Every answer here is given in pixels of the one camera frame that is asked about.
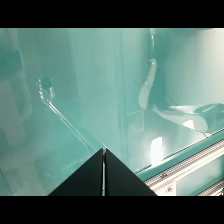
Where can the silver frame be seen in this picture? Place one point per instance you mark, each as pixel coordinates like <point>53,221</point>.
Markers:
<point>186,168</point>

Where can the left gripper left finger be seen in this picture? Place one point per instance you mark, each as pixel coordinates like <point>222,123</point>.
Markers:
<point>87,180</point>

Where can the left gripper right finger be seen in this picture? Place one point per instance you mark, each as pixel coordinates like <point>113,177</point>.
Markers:
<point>123,181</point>

